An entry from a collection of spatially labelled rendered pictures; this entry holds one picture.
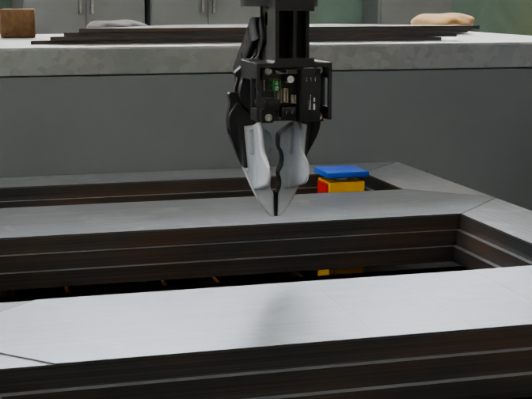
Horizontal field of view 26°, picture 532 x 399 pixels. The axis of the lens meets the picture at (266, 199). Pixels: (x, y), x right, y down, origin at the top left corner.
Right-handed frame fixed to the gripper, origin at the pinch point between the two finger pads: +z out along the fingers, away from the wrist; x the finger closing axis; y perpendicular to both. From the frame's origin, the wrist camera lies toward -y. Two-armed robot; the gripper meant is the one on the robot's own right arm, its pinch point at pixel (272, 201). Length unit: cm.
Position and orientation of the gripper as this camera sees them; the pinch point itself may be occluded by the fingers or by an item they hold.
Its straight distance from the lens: 111.9
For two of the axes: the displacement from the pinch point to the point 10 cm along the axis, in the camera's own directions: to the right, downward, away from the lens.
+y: 2.7, 1.7, -9.5
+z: 0.0, 9.8, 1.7
